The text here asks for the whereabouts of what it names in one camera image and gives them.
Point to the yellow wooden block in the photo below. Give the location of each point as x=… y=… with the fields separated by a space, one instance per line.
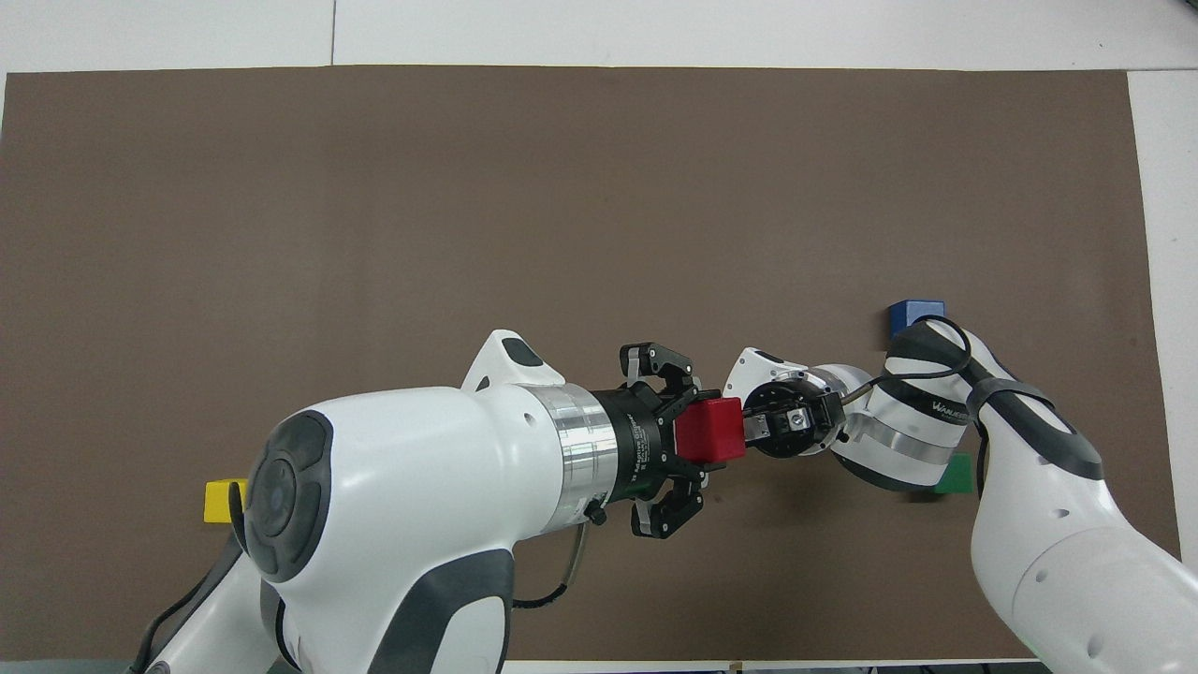
x=223 y=501

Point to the blue wooden block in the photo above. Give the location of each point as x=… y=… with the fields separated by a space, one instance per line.
x=915 y=312

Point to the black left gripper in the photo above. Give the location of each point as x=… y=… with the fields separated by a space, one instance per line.
x=641 y=445

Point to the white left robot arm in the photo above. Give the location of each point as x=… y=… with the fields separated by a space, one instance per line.
x=412 y=477

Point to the red wooden block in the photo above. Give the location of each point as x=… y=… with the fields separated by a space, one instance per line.
x=709 y=431

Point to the brown table mat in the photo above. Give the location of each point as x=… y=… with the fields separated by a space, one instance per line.
x=468 y=206

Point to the green wooden block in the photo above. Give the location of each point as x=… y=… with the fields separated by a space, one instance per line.
x=956 y=477

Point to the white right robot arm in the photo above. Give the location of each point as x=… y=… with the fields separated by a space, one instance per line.
x=1058 y=552

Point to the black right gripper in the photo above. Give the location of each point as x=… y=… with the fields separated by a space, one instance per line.
x=824 y=426

